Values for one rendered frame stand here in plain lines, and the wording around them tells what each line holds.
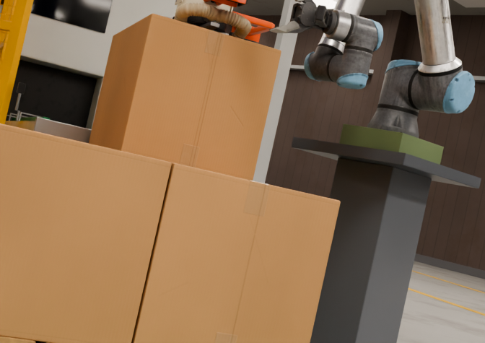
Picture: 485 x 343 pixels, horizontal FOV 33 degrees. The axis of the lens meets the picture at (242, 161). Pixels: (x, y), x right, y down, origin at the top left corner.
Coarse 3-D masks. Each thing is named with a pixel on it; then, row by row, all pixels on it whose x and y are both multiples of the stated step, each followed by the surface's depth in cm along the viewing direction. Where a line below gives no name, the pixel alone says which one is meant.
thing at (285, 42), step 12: (288, 0) 621; (288, 12) 617; (276, 36) 627; (288, 36) 618; (276, 48) 621; (288, 48) 618; (288, 60) 619; (288, 72) 619; (276, 84) 616; (276, 96) 617; (276, 108) 617; (276, 120) 618; (264, 132) 615; (264, 144) 615; (264, 156) 615; (264, 168) 616; (264, 180) 616
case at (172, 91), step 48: (144, 48) 226; (192, 48) 230; (240, 48) 235; (144, 96) 226; (192, 96) 231; (240, 96) 236; (96, 144) 265; (144, 144) 227; (192, 144) 231; (240, 144) 236
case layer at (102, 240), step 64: (0, 128) 155; (0, 192) 156; (64, 192) 160; (128, 192) 165; (192, 192) 169; (256, 192) 174; (0, 256) 156; (64, 256) 161; (128, 256) 165; (192, 256) 170; (256, 256) 175; (320, 256) 180; (0, 320) 157; (64, 320) 161; (128, 320) 166; (192, 320) 171; (256, 320) 176
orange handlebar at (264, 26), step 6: (204, 0) 254; (210, 0) 252; (234, 12) 271; (246, 18) 272; (252, 18) 273; (252, 24) 275; (258, 24) 274; (264, 24) 275; (270, 24) 275; (252, 30) 291; (258, 30) 285; (264, 30) 281
